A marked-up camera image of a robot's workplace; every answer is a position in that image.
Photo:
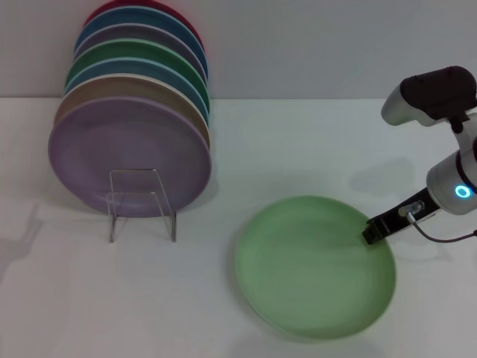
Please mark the lilac plate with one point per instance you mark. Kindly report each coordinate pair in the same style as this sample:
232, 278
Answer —
112, 141

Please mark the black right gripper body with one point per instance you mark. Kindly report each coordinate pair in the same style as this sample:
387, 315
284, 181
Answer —
398, 220

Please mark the dark green plate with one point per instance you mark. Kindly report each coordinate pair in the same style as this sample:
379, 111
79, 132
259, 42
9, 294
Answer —
130, 48

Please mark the light green plate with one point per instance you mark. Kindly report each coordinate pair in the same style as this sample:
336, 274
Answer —
309, 268

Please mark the red plate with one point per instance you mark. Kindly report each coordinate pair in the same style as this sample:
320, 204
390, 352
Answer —
97, 11

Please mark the grey lavender plate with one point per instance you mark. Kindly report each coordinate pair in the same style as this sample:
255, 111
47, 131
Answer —
141, 31

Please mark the beige plate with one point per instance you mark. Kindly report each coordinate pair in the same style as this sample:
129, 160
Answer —
112, 87

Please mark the blue plate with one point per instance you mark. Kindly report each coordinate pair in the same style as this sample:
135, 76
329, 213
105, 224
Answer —
141, 16

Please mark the clear plate rack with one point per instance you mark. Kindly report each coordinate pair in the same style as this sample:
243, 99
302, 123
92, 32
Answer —
161, 203

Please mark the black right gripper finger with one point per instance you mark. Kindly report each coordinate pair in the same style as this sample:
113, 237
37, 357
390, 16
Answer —
374, 232

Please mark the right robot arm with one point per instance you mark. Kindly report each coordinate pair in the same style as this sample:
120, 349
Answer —
443, 93

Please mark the teal plate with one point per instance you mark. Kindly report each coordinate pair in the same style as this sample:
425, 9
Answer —
123, 67

